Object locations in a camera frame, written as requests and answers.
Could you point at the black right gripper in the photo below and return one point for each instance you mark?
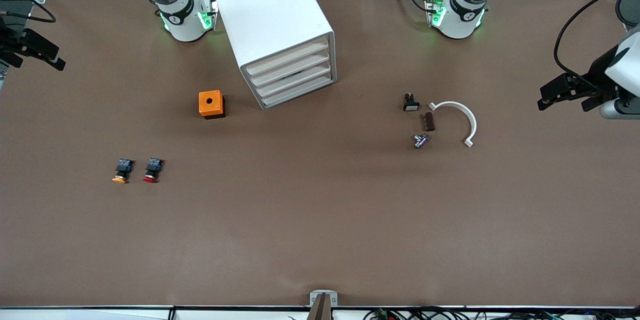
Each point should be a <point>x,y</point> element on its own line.
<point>12,41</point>

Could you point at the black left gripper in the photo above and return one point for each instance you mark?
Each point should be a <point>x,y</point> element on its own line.
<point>598,76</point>

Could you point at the red mushroom push button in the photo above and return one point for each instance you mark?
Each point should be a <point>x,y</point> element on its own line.
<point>151,171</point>

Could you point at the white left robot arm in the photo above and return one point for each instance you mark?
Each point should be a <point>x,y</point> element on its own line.
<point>462,15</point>

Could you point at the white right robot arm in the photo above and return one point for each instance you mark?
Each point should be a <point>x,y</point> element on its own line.
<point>182,20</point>

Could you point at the yellow mushroom push button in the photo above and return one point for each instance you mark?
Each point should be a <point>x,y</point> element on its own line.
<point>121,172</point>

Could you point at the white curved plastic arc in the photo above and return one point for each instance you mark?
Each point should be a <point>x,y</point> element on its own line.
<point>467,115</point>

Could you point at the brown terminal block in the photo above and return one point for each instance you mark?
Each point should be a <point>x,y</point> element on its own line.
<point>427,122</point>

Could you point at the small purple metal part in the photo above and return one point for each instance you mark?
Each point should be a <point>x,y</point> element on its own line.
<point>420,141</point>

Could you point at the orange box with hole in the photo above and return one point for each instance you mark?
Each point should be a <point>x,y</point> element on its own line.
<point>210,102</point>

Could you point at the white table edge strip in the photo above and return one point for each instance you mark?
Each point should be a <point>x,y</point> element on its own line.
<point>100,313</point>

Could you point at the black switch with white face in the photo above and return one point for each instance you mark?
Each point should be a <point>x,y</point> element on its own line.
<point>411,103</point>

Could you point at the metal bracket with brown post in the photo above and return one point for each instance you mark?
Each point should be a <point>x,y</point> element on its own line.
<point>323,300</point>

